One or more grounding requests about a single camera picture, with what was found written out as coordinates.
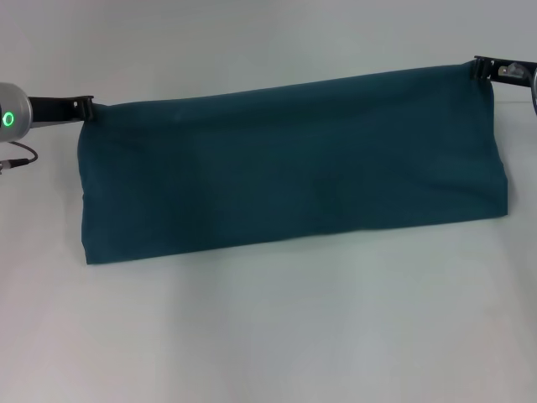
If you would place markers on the teal blue t-shirt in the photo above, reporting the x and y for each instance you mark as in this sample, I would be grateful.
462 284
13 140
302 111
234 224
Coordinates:
293 168

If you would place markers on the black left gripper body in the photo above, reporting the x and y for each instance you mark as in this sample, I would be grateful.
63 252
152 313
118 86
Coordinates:
54 110

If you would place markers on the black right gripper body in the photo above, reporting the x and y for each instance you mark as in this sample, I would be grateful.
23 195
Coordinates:
514 73

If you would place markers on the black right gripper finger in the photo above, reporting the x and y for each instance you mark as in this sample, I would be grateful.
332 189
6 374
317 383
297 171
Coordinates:
481 68

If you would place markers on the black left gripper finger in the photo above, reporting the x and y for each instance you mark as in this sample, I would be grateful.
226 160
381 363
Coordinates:
88 109

